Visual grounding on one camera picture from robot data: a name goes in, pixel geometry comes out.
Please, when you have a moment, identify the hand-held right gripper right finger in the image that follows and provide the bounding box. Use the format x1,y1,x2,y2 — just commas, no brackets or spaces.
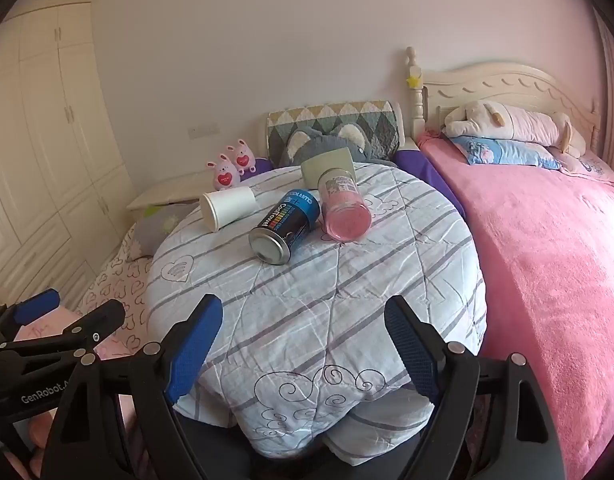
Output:
383,295,564,480

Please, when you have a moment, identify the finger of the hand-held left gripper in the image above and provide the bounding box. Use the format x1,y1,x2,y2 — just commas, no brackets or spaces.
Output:
0,300,127,359
0,288,62,344

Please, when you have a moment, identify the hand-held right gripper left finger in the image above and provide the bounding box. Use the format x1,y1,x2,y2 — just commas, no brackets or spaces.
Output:
44,294,223,480

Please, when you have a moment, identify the white cup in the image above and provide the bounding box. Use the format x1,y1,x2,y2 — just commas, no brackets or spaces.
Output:
199,186,258,233

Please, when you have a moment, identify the pale green paper cup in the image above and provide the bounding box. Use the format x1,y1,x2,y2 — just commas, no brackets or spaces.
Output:
301,147,357,187

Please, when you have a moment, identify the pink cloth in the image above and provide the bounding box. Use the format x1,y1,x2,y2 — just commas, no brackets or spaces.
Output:
7,305,138,461

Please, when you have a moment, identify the heart print sheet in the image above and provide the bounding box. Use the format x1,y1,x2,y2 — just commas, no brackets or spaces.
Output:
80,222,155,356

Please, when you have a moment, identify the striped light blue quilt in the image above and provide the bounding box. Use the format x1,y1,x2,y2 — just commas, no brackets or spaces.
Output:
146,162,488,466

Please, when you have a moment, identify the grey flower pillow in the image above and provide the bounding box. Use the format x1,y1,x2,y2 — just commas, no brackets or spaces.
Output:
132,202,203,261

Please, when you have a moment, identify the white bedside board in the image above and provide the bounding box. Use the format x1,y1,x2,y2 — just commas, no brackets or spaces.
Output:
126,170,223,211

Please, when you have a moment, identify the pink fleece blanket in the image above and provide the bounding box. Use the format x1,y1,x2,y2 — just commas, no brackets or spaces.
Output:
417,130,614,480

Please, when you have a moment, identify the clear jar with pink contents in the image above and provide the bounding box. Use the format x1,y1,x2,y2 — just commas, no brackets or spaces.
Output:
318,167,373,242

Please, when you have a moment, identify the blue and black can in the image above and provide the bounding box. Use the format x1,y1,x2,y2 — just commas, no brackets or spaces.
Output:
249,190,322,265

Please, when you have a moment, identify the cream wardrobe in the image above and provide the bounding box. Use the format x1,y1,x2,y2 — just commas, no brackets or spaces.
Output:
0,1,135,306

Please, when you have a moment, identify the purple sheet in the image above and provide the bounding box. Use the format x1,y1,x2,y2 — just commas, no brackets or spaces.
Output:
391,149,468,221

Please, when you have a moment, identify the pink bunny toy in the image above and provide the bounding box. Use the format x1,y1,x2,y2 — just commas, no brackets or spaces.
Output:
206,154,240,192
226,138,258,176

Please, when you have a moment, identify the blue printed pillow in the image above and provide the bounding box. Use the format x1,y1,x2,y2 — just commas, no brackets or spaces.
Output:
454,135,562,171

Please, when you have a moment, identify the grey plush toy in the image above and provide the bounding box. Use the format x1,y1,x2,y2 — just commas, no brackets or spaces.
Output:
278,122,388,168

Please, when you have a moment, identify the diamond patterned quilted cover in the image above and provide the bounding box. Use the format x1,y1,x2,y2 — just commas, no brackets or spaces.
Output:
266,100,403,161

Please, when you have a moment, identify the white and pink plush toy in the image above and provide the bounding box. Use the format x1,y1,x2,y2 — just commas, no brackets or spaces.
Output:
442,100,588,158

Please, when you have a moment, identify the pink printed pillow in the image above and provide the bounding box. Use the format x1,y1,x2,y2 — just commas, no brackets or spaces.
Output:
549,147,614,186

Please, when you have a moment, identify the cream wooden headboard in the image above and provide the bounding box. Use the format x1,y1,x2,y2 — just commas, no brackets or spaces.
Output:
404,46,602,156

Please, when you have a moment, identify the pink curtain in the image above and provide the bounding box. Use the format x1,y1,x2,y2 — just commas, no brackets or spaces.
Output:
592,5,614,181

